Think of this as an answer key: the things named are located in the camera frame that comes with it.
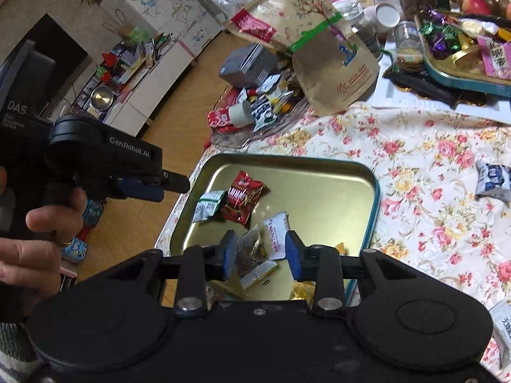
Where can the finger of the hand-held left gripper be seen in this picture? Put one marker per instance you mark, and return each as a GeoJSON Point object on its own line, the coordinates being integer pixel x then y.
{"type": "Point", "coordinates": [139, 190]}
{"type": "Point", "coordinates": [175, 181]}

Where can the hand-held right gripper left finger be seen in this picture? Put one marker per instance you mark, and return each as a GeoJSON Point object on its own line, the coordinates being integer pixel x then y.
{"type": "Point", "coordinates": [229, 255]}

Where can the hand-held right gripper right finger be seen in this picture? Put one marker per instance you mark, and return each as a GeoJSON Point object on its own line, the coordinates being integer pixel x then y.
{"type": "Point", "coordinates": [293, 255]}

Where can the clear crinkled snack packet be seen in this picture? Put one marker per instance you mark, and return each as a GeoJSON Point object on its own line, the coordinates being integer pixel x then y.
{"type": "Point", "coordinates": [249, 249]}

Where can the white hawthorn strip packet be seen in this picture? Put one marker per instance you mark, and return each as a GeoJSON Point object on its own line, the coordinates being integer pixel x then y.
{"type": "Point", "coordinates": [276, 235]}

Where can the green white snack packet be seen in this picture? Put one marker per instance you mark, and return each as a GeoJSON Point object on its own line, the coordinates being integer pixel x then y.
{"type": "Point", "coordinates": [207, 207]}

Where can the dark red plum packet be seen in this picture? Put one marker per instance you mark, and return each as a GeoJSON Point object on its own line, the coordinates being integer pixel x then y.
{"type": "Point", "coordinates": [241, 197]}

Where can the teal gold tin tray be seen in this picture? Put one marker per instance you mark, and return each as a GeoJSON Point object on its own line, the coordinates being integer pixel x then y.
{"type": "Point", "coordinates": [319, 191]}

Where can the white blue snack packet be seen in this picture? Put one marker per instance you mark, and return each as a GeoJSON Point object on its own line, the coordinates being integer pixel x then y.
{"type": "Point", "coordinates": [493, 179]}

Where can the white sesame crisp packet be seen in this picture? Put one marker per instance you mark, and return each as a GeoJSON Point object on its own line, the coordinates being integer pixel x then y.
{"type": "Point", "coordinates": [504, 327]}

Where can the person's left forearm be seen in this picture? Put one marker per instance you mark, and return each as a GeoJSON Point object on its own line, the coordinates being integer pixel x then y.
{"type": "Point", "coordinates": [12, 351]}

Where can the person's left hand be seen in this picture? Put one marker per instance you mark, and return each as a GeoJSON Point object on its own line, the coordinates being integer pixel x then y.
{"type": "Point", "coordinates": [36, 259]}

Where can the steel bowl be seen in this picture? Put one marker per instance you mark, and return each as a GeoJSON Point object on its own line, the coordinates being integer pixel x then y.
{"type": "Point", "coordinates": [102, 97]}

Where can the blue patterned bag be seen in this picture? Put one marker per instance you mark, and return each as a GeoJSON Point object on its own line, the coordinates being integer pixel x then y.
{"type": "Point", "coordinates": [94, 212]}

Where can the clear glass dish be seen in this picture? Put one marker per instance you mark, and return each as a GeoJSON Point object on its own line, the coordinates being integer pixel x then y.
{"type": "Point", "coordinates": [235, 137]}

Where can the red patterned packet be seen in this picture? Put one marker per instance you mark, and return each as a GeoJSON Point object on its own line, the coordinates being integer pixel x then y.
{"type": "Point", "coordinates": [217, 117]}

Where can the assorted papers and toys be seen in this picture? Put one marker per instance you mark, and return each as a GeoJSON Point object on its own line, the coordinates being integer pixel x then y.
{"type": "Point", "coordinates": [131, 60]}

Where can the white tape roll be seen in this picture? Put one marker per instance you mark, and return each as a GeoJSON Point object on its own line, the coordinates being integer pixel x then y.
{"type": "Point", "coordinates": [241, 113]}

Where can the white low cabinet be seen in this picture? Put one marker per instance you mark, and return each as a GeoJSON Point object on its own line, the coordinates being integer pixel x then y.
{"type": "Point", "coordinates": [167, 68]}

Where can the black television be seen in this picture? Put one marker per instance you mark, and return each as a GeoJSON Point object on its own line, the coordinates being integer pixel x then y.
{"type": "Point", "coordinates": [60, 48]}

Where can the grey cardboard box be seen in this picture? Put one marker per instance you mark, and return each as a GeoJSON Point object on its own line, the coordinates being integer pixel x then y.
{"type": "Point", "coordinates": [239, 68]}

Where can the pile of assorted snack packets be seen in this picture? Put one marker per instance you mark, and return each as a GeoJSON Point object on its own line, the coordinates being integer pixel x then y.
{"type": "Point", "coordinates": [275, 95]}

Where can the floral tablecloth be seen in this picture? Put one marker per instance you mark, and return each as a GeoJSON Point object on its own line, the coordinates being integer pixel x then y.
{"type": "Point", "coordinates": [431, 215]}

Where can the brown paper pouch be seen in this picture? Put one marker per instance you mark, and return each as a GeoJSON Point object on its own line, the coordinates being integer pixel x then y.
{"type": "Point", "coordinates": [327, 68]}

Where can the white plastic tray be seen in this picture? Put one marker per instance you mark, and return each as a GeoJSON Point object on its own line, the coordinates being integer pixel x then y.
{"type": "Point", "coordinates": [389, 91]}

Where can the black plastic tray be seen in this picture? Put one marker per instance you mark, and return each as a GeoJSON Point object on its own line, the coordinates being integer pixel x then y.
{"type": "Point", "coordinates": [431, 87]}

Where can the round biscuit stack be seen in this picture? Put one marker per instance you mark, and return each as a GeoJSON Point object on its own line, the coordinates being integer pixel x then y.
{"type": "Point", "coordinates": [409, 62]}

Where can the glass jar with dark contents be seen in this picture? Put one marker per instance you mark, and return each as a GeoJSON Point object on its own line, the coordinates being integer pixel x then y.
{"type": "Point", "coordinates": [359, 28]}

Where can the teal tin box of sweets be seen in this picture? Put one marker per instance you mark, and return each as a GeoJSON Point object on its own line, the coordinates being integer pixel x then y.
{"type": "Point", "coordinates": [459, 78]}

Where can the empty clear glass jar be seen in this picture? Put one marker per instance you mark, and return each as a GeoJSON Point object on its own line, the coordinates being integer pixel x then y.
{"type": "Point", "coordinates": [407, 34]}

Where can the white plastic cup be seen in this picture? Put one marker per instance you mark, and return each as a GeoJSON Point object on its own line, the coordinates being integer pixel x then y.
{"type": "Point", "coordinates": [387, 18]}

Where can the pink snack packet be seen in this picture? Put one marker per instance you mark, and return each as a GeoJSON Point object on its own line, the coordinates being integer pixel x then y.
{"type": "Point", "coordinates": [497, 58]}

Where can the red apple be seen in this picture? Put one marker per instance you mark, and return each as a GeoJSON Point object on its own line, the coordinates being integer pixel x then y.
{"type": "Point", "coordinates": [477, 6]}

